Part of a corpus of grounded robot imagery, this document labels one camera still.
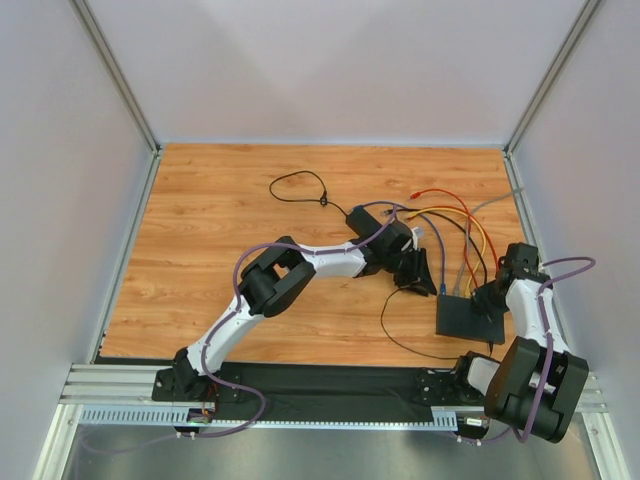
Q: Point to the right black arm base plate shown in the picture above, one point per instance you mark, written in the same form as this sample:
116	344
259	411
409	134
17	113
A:
444	387

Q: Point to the grey slotted cable duct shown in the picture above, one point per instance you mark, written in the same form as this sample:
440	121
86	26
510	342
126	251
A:
184	417

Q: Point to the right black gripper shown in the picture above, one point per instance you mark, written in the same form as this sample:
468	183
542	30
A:
484	302

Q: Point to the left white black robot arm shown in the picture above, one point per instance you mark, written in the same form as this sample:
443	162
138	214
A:
272	282

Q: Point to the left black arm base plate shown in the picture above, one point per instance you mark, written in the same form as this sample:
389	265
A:
167	388

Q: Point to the left aluminium frame post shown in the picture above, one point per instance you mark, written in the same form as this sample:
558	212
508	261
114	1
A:
100	43

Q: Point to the black network switch box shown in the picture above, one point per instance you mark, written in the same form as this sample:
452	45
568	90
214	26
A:
458	317

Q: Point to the aluminium frame post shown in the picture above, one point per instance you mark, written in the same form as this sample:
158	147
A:
100	43
561	58

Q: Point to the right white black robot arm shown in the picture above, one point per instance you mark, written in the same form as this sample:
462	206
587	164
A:
536	387

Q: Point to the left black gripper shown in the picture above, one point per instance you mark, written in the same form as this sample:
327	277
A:
408	262

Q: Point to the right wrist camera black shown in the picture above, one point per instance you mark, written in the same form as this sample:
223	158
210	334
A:
521	261

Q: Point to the right aluminium frame post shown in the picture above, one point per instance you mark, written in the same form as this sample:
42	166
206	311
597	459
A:
561	58

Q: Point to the black power adapter brick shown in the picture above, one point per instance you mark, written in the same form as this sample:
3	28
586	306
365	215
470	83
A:
362	223

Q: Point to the aluminium front rail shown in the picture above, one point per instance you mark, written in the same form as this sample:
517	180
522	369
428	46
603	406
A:
134	384

